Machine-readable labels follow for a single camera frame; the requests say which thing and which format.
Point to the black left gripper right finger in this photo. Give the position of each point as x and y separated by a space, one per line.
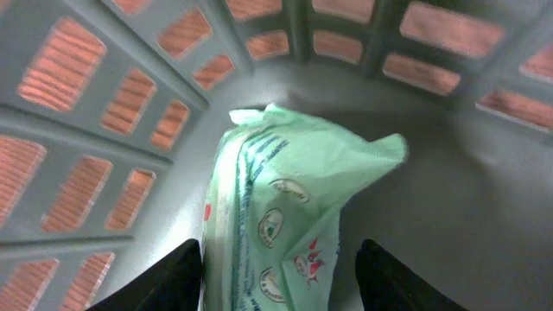
386 284

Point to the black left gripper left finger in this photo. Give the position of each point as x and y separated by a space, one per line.
171 284

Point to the mint green wipes pack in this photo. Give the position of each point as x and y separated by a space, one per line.
271 226

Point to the grey plastic basket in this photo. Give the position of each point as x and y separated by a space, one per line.
112 113

